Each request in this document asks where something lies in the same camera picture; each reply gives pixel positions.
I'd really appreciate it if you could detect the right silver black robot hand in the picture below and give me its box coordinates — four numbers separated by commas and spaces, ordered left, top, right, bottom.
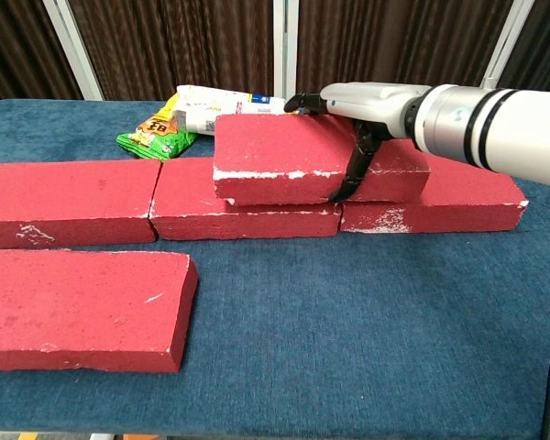
282, 82, 431, 204

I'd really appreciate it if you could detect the red foam brick chipped white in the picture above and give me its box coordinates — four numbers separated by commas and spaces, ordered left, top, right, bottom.
212, 113, 432, 206

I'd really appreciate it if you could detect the red foam brick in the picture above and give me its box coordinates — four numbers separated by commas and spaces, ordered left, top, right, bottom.
0, 248, 200, 375
148, 155, 344, 242
0, 159, 162, 251
340, 153, 531, 235

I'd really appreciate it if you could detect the brown corrugated partition panel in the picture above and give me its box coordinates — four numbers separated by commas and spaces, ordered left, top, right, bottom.
68, 0, 276, 102
0, 0, 83, 111
295, 0, 517, 100
497, 0, 550, 95

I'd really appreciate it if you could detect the white snack package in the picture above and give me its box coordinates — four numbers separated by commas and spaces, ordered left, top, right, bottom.
171, 83, 288, 138

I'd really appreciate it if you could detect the green yellow snack bag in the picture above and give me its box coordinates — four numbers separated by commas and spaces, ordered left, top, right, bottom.
115, 103, 200, 162

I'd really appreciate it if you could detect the blue table cloth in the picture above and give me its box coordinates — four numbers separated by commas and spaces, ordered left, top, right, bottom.
0, 98, 550, 439

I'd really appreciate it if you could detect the white partition post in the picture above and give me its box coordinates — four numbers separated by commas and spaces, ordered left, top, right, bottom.
483, 0, 535, 91
272, 0, 299, 103
43, 0, 105, 101

